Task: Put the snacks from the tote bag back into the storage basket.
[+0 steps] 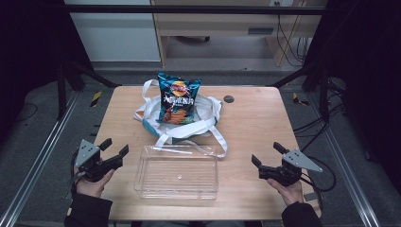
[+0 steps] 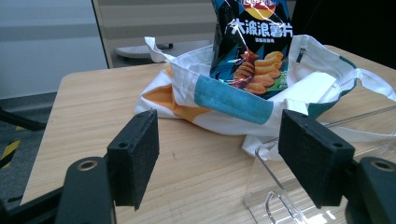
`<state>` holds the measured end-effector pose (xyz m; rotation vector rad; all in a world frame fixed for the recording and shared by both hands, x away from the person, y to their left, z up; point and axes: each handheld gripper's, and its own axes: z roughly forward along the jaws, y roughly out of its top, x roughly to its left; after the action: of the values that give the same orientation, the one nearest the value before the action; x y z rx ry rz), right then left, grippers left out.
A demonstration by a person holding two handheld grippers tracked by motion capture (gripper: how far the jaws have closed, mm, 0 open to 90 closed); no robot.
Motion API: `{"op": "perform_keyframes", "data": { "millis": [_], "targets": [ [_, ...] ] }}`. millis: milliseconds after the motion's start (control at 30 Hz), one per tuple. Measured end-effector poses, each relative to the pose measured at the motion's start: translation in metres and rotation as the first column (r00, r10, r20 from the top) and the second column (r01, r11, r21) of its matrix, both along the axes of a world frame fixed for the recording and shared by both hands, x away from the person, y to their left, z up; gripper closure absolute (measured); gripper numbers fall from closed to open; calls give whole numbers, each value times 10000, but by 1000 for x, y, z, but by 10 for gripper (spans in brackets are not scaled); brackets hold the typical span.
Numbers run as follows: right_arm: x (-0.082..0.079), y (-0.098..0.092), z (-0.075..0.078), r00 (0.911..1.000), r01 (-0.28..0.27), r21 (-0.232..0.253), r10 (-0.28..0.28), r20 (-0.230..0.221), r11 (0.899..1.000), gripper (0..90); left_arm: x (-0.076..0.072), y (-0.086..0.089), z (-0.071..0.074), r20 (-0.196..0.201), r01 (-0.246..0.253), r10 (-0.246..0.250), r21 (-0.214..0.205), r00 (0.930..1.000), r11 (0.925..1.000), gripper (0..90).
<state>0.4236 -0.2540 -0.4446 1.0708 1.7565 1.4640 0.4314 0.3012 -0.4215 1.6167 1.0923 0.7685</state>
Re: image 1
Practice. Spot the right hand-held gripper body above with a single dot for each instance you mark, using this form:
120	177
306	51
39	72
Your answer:
298	158

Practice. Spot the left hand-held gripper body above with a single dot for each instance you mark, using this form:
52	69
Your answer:
87	152

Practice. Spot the person's right hand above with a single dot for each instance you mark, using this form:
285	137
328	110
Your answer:
288	191

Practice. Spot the person's left hand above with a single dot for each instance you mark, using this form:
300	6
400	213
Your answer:
91	186

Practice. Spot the yellow black floor tape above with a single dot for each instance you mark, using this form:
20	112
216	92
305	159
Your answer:
298	99
96	98

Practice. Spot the clear plastic storage box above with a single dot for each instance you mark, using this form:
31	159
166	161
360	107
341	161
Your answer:
176	172

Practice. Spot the black metal stand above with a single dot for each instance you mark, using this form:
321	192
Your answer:
61	91
324	94

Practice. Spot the black table grommet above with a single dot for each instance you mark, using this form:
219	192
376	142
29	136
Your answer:
229	99

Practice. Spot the white tote bag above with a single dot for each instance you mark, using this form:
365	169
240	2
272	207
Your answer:
206	111

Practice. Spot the blue potato chips bag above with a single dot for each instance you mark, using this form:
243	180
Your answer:
178	98

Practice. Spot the black curtain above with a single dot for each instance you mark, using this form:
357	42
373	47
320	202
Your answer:
28	53
369	78

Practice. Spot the white cabinet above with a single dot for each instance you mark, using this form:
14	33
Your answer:
115	34

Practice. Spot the aluminium floor rail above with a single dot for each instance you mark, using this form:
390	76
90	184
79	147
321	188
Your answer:
38	160
350	176

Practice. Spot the black frame crossbar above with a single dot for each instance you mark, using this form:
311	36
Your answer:
189	9

